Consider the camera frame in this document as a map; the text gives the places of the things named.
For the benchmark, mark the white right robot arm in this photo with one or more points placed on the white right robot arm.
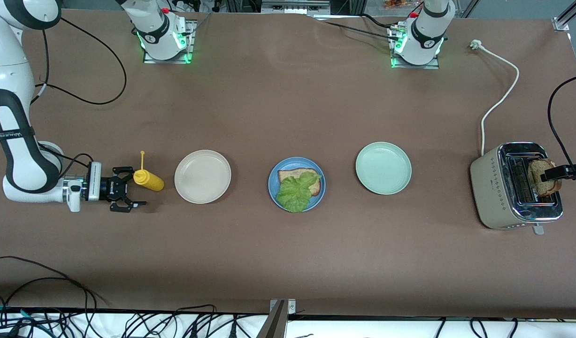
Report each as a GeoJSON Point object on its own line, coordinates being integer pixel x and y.
{"type": "Point", "coordinates": [20, 141]}

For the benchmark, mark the green lettuce leaf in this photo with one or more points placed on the green lettuce leaf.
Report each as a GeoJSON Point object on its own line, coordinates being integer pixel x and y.
{"type": "Point", "coordinates": [295, 195]}

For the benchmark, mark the blue round plate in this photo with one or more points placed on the blue round plate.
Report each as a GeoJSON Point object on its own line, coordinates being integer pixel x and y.
{"type": "Point", "coordinates": [273, 188]}

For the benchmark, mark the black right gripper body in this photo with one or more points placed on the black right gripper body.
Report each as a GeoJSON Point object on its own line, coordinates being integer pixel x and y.
{"type": "Point", "coordinates": [108, 188]}

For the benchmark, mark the square toasted bread slice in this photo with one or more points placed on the square toasted bread slice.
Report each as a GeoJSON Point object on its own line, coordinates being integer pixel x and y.
{"type": "Point", "coordinates": [292, 174]}

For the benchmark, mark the yellow squeeze bottle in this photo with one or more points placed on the yellow squeeze bottle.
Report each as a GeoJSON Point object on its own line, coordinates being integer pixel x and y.
{"type": "Point", "coordinates": [149, 180]}

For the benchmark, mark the rounded toasted bread slice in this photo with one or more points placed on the rounded toasted bread slice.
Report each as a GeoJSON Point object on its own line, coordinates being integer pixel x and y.
{"type": "Point", "coordinates": [536, 180]}

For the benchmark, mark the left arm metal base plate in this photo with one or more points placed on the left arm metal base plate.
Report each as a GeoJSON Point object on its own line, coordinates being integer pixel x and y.
{"type": "Point", "coordinates": [414, 66]}

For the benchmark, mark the beige chrome toaster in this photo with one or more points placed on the beige chrome toaster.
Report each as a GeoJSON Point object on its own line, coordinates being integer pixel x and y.
{"type": "Point", "coordinates": [492, 188]}

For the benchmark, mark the metal frame rail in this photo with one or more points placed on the metal frame rail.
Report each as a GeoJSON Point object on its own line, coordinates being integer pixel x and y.
{"type": "Point", "coordinates": [295, 7]}

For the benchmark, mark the beige round plate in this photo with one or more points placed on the beige round plate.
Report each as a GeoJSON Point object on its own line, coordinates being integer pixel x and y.
{"type": "Point", "coordinates": [202, 177]}

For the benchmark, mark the pale green round plate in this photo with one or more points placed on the pale green round plate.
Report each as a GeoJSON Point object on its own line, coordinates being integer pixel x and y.
{"type": "Point", "coordinates": [383, 169]}

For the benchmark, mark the aluminium frame strut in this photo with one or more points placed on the aluminium frame strut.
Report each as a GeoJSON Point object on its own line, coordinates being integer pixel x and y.
{"type": "Point", "coordinates": [561, 22]}

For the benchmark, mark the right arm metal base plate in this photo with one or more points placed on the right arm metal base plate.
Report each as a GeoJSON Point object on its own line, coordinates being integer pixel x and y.
{"type": "Point", "coordinates": [168, 61]}

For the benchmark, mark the orange packet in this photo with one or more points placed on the orange packet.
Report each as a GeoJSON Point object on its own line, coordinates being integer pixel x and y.
{"type": "Point", "coordinates": [395, 3]}

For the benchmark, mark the metal table edge bracket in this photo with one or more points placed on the metal table edge bracket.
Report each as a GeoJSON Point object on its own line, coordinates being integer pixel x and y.
{"type": "Point", "coordinates": [276, 324]}

